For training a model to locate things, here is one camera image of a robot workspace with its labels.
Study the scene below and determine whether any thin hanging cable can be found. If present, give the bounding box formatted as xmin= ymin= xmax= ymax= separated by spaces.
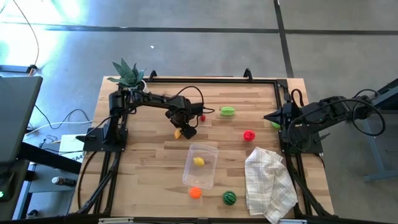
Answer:
xmin=12 ymin=0 xmax=40 ymax=68

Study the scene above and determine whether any green toy starfruit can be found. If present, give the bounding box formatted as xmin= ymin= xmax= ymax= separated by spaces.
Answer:
xmin=220 ymin=106 xmax=236 ymax=118

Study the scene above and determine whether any orange toy orange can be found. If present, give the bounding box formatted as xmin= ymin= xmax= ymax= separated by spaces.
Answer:
xmin=188 ymin=186 xmax=203 ymax=200

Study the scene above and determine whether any green striped toy watermelon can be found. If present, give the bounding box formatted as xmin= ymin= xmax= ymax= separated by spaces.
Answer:
xmin=222 ymin=190 xmax=238 ymax=206

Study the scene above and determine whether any black desk beam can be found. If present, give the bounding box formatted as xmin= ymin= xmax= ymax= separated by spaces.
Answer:
xmin=18 ymin=141 xmax=82 ymax=175

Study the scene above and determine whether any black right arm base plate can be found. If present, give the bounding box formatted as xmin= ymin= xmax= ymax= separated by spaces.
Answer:
xmin=278 ymin=126 xmax=325 ymax=156

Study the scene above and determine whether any black aluminium table frame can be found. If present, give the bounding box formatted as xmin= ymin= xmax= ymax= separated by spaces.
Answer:
xmin=70 ymin=68 xmax=336 ymax=220

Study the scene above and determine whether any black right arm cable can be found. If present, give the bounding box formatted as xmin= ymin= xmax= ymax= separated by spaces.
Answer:
xmin=351 ymin=89 xmax=386 ymax=137

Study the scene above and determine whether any dark bottle with white cap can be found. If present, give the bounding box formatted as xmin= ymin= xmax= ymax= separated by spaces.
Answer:
xmin=51 ymin=176 xmax=77 ymax=187

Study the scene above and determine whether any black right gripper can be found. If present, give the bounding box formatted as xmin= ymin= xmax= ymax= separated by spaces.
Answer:
xmin=263 ymin=101 xmax=302 ymax=125

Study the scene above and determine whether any white floor cable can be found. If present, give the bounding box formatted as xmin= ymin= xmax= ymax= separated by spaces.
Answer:
xmin=24 ymin=119 xmax=94 ymax=135

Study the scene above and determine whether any green plant in white pot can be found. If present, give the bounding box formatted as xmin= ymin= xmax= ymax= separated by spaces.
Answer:
xmin=107 ymin=58 xmax=149 ymax=94

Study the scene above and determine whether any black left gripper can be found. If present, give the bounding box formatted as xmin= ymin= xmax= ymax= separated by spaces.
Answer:
xmin=164 ymin=102 xmax=206 ymax=140

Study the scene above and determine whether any grey shelf board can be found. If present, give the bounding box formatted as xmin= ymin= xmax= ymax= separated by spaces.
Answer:
xmin=28 ymin=163 xmax=78 ymax=194

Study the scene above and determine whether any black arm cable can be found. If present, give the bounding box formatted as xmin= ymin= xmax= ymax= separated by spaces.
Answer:
xmin=351 ymin=89 xmax=386 ymax=137
xmin=174 ymin=85 xmax=216 ymax=128

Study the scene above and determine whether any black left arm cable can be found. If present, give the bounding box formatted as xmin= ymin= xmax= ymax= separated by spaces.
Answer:
xmin=174 ymin=85 xmax=216 ymax=128

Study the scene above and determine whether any black computer tower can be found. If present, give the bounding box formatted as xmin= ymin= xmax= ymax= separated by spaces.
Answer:
xmin=0 ymin=160 xmax=30 ymax=220

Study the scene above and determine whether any grey power box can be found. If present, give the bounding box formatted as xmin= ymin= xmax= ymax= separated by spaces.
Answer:
xmin=0 ymin=64 xmax=39 ymax=77

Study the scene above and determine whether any blue-grey metal table frame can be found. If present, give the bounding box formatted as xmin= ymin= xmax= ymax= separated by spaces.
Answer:
xmin=362 ymin=77 xmax=398 ymax=183

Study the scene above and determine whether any grey desk top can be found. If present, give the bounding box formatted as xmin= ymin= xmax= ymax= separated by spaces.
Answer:
xmin=0 ymin=75 xmax=44 ymax=164

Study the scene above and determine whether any white paper sheet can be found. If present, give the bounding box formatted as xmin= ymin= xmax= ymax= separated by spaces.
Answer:
xmin=58 ymin=134 xmax=87 ymax=162

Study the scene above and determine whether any clear plastic tupperware container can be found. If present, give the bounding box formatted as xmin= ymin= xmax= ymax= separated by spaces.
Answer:
xmin=182 ymin=142 xmax=220 ymax=190

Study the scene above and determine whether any black floor cable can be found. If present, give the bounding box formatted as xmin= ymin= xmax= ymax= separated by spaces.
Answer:
xmin=33 ymin=104 xmax=91 ymax=130

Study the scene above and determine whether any white checked dish towel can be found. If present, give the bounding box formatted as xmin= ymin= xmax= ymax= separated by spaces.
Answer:
xmin=244 ymin=146 xmax=299 ymax=224

